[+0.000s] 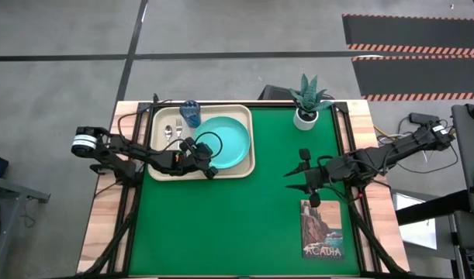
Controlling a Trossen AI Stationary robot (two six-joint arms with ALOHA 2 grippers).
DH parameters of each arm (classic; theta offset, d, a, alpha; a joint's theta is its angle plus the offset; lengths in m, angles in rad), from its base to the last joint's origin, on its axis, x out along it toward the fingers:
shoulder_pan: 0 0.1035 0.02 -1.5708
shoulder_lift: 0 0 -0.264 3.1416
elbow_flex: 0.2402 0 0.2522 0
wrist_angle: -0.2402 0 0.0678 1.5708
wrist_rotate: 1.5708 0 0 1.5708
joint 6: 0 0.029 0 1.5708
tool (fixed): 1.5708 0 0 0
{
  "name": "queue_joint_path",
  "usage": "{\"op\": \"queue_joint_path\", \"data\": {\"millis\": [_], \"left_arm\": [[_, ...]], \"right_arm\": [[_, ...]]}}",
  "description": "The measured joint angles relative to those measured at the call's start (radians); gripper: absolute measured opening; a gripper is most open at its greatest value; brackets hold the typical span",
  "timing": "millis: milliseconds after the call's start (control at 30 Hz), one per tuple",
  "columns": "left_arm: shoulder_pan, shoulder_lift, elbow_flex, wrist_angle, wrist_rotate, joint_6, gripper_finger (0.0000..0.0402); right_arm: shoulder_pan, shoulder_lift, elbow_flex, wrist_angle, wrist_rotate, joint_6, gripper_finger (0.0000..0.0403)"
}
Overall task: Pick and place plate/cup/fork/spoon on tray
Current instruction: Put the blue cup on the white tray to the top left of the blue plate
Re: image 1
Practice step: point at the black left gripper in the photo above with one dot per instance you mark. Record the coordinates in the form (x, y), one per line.
(190, 159)

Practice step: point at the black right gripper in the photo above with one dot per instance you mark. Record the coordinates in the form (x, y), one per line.
(318, 176)

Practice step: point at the blue glass cup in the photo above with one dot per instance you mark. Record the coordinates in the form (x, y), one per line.
(190, 114)

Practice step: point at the teal plate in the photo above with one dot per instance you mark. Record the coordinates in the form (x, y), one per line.
(232, 139)

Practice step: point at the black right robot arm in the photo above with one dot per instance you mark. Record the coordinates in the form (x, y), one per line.
(407, 149)

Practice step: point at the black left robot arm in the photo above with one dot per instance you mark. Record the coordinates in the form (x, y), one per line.
(116, 149)

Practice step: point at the beige plastic tray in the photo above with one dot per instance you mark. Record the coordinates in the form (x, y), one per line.
(159, 120)

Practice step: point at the Acadia lighthouse picture board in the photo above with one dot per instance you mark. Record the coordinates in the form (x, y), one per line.
(322, 232)

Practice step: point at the green table mat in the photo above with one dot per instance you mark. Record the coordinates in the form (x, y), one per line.
(240, 232)

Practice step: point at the succulent in white pot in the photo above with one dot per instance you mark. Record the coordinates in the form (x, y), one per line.
(308, 100)

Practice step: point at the black box behind table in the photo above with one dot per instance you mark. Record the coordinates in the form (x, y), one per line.
(275, 92)

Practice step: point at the white sheet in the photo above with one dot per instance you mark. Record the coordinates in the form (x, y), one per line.
(415, 228)

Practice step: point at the black power adapter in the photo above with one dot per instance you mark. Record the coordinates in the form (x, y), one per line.
(419, 116)

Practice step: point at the black floor mat orange stripes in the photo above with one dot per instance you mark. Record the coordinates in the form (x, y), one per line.
(415, 31)
(415, 77)

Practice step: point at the dark grey cart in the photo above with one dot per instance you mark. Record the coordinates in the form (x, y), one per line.
(469, 135)

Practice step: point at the grey metal desk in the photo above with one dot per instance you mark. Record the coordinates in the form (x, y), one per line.
(11, 190)

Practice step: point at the black aluminium rig frame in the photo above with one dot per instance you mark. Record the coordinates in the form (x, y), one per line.
(125, 228)

